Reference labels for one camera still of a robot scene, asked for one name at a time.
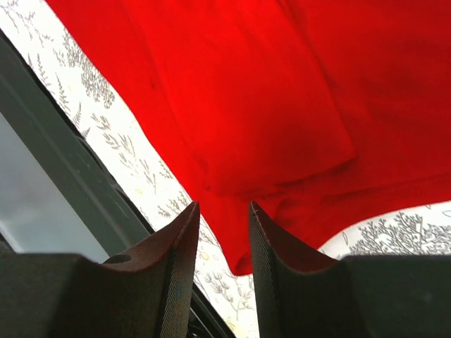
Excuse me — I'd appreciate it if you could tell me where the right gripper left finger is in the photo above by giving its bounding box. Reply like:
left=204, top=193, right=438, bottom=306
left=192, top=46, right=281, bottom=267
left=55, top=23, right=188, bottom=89
left=1, top=202, right=200, bottom=337

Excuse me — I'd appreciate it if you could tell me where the floral table mat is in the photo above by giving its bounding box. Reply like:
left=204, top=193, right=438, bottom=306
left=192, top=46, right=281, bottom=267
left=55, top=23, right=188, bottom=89
left=1, top=1, right=450, bottom=337

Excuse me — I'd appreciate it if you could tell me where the red t shirt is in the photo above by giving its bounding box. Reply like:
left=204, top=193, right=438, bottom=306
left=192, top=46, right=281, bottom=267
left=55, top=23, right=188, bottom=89
left=49, top=1, right=450, bottom=275

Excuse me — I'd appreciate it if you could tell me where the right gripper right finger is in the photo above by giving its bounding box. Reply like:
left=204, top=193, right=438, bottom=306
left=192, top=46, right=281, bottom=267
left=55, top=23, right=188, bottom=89
left=249, top=203, right=450, bottom=337

